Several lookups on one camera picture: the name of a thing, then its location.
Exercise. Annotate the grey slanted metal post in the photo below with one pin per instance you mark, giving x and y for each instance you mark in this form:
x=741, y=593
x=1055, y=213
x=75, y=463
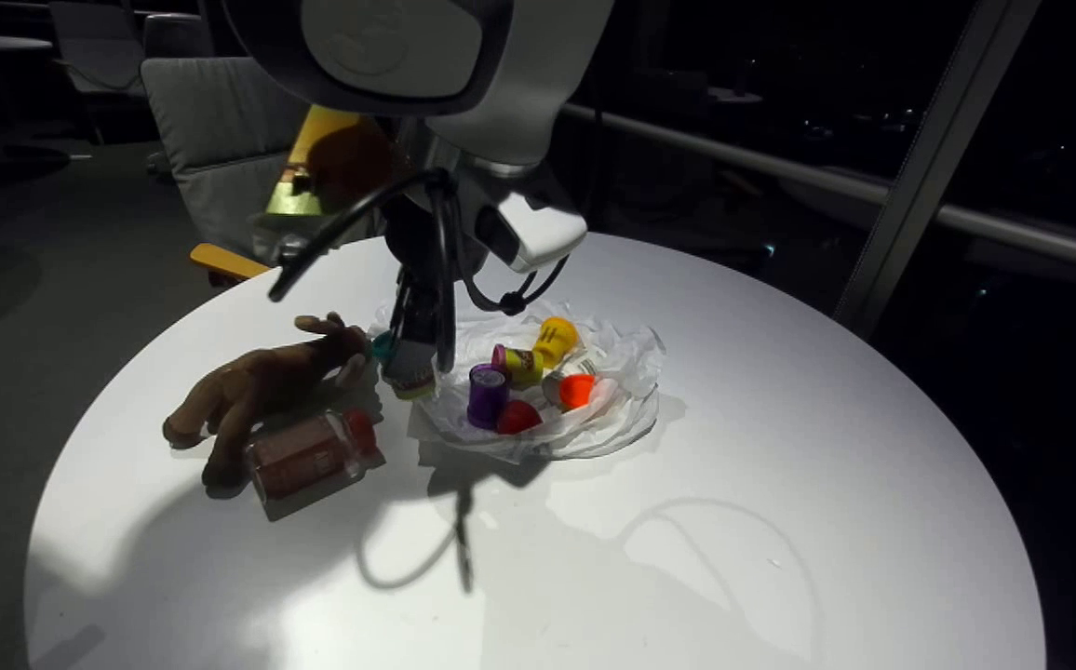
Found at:
x=932, y=162

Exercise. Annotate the small yellow dough tub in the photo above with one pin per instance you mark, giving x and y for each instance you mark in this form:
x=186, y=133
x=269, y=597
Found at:
x=556, y=339

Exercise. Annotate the grey metal railing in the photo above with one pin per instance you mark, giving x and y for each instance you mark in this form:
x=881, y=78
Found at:
x=1008, y=234

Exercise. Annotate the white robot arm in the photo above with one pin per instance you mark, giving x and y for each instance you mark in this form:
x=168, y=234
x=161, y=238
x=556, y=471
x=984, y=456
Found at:
x=438, y=59

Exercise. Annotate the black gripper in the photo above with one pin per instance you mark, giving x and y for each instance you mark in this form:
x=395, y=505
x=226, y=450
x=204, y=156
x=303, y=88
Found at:
x=421, y=246

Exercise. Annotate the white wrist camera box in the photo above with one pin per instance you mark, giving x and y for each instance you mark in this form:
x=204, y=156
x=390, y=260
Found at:
x=536, y=227

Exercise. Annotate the clear plastic bag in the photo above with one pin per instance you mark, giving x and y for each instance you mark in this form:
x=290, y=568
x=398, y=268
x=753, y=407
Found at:
x=616, y=397

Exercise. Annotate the teal lid dough tub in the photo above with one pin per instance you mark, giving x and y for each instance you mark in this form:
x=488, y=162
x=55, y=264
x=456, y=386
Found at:
x=410, y=375

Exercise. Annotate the dark background chair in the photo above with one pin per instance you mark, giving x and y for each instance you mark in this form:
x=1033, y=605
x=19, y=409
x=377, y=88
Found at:
x=93, y=42

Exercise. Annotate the orange dough tub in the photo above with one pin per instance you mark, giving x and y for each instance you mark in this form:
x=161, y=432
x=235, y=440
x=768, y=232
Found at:
x=573, y=392

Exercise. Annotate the brown plush moose toy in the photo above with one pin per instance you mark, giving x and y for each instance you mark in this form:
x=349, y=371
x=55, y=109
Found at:
x=261, y=386

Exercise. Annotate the grey upholstered chair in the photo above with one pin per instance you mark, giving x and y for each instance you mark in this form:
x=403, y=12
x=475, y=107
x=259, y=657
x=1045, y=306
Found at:
x=222, y=136

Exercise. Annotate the purple dough tub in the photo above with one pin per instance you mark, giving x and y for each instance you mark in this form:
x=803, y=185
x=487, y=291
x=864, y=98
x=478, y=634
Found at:
x=488, y=397

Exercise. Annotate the yellow wooden slat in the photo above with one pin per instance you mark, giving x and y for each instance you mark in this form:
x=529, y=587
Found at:
x=228, y=260

